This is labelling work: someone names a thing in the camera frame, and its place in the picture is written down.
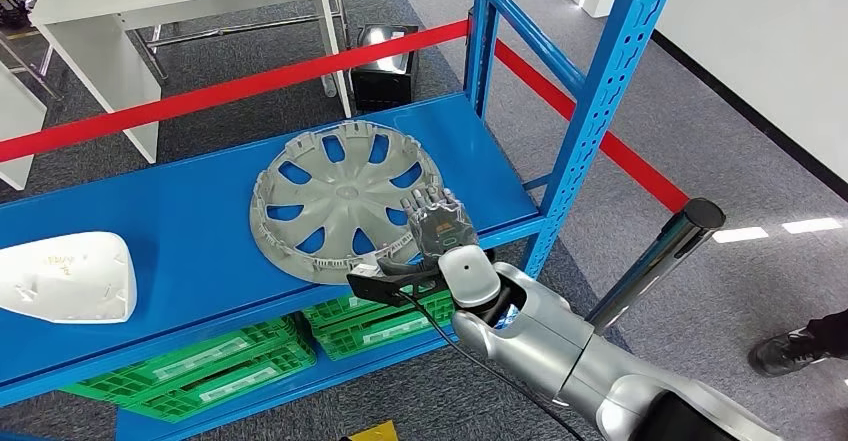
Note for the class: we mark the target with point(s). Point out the white cabinet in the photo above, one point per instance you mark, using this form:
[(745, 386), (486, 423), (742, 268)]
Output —
[(16, 126)]

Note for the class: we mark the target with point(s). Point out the green plastic crate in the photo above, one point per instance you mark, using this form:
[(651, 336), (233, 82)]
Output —
[(344, 342), (331, 309), (291, 362), (132, 372)]

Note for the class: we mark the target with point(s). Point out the red barrier belt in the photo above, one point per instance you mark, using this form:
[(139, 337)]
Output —
[(199, 99), (629, 158)]

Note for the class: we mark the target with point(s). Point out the dark metal equipment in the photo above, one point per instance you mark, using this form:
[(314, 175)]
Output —
[(13, 4)]

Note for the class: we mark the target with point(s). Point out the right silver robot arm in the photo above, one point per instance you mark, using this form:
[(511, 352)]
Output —
[(543, 345)]

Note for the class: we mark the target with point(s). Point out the glossy black box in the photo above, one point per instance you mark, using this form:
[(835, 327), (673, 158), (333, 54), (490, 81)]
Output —
[(384, 80)]

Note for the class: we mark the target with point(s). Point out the white table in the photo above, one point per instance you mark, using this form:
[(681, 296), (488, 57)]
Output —
[(99, 47)]

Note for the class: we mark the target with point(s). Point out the clear plastic bottle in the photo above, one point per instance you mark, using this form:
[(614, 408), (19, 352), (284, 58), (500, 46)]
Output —
[(329, 85)]

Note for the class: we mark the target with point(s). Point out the grey plastic wheel hubcap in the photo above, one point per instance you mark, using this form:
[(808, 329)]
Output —
[(331, 193)]

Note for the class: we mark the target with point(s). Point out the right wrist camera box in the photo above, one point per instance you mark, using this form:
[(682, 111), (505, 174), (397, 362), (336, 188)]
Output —
[(378, 289)]

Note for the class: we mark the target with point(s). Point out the white mirror cover part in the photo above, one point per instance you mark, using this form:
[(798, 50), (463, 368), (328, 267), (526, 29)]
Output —
[(66, 279)]

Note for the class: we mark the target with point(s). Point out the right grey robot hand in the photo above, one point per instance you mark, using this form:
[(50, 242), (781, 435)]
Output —
[(440, 226)]

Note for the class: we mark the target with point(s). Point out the blue metal shelf rack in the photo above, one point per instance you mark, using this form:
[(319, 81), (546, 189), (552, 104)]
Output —
[(166, 232)]

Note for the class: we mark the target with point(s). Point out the person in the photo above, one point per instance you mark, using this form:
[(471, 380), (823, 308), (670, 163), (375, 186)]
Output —
[(788, 352)]

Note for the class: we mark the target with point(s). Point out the chrome tube frame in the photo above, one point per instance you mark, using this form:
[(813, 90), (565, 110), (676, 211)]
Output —
[(245, 27)]

